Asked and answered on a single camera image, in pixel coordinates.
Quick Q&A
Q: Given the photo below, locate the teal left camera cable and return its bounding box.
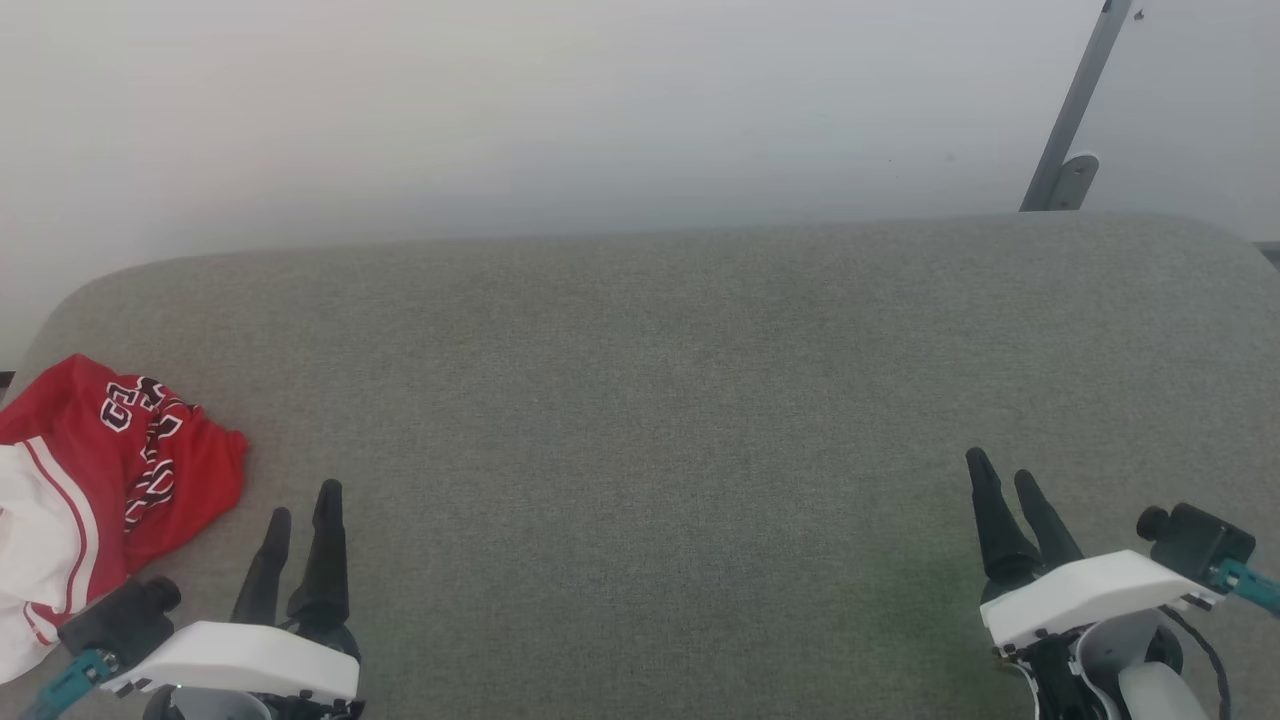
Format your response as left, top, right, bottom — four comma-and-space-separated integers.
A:
20, 648, 119, 720

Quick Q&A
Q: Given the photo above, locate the grey fabric sofa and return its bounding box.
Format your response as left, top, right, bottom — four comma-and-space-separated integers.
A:
0, 212, 1280, 720

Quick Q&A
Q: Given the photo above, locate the grey metal pole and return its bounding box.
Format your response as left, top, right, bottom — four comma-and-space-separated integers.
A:
1018, 0, 1134, 213

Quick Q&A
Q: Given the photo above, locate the red and white jersey shirt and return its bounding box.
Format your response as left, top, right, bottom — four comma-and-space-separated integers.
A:
0, 354, 249, 683

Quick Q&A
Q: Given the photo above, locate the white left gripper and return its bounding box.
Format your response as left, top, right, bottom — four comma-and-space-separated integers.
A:
100, 480, 365, 720

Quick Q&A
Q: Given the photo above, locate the grey oval metal bracket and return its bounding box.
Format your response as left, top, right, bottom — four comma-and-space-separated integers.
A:
1045, 152, 1101, 212

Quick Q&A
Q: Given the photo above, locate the teal camera cable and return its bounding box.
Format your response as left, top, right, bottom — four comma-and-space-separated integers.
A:
1210, 560, 1280, 616
20, 648, 119, 720

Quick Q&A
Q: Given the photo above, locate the teal right camera cable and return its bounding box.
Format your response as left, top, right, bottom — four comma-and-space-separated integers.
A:
1210, 560, 1280, 616

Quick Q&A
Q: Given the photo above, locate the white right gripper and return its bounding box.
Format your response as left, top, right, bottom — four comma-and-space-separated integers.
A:
965, 447, 1223, 720

